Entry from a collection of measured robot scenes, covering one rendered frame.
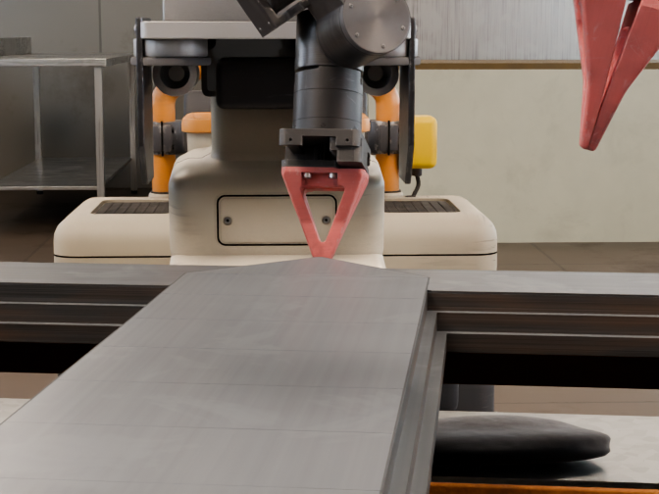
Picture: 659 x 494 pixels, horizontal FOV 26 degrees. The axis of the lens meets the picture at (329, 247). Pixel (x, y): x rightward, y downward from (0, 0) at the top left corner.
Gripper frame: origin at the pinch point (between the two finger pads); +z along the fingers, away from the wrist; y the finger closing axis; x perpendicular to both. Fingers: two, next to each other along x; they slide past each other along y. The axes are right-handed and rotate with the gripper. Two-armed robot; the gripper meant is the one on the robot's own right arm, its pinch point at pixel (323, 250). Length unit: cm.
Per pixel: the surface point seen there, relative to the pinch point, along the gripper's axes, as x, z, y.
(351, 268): -3.3, 2.1, -8.7
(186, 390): 1.1, 11.6, -44.9
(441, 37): 19, -186, 664
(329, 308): -3.5, 6.1, -23.7
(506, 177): -18, -95, 584
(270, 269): 2.7, 2.4, -9.8
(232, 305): 2.9, 6.0, -23.5
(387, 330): -7.7, 7.7, -29.9
